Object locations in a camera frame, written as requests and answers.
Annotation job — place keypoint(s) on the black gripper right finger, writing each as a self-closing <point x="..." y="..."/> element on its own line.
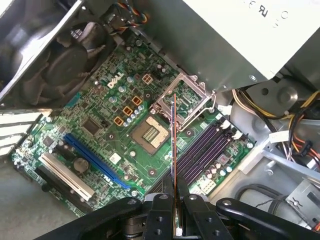
<point x="200" y="220"/>

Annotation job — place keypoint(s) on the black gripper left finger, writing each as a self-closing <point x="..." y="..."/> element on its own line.
<point x="160" y="217"/>

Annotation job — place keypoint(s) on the RAM stick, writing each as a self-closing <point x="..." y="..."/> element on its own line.
<point x="174" y="137"/>

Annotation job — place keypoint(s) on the RAM slot with black clips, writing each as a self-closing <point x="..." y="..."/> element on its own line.
<point x="214" y="158"/>
<point x="205" y="149"/>

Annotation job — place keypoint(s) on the RAM slot with white clips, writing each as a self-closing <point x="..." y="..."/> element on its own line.
<point x="201" y="145"/>
<point x="210" y="154"/>

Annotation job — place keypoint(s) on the CPU socket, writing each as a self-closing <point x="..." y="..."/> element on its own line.
<point x="150" y="135"/>

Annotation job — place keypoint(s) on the blue expansion slot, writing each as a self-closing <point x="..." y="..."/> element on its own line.
<point x="97" y="161"/>

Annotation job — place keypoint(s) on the coin cell battery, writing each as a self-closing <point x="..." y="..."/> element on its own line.
<point x="80" y="163"/>

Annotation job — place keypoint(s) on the white expansion slot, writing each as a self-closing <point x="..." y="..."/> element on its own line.
<point x="66" y="176"/>

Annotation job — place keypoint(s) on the metal drive cage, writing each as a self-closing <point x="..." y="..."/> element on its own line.
<point x="303" y="197"/>

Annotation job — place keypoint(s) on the black expansion slot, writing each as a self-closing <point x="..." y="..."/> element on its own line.
<point x="57" y="190"/>

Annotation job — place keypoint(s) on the black PC case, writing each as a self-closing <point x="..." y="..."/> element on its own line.
<point x="252" y="125"/>

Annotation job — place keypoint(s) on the green motherboard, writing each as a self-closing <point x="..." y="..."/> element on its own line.
<point x="100" y="117"/>

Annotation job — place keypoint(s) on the socket locking lever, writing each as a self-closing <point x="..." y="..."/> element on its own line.
<point x="213" y="101"/>

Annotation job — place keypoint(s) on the metal socket cover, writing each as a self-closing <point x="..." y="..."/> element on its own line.
<point x="165" y="93"/>

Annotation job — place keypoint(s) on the black case fan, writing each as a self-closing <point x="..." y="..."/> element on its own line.
<point x="67" y="62"/>

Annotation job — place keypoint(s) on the grey power supply unit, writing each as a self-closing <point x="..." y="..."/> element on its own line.
<point x="225" y="37"/>

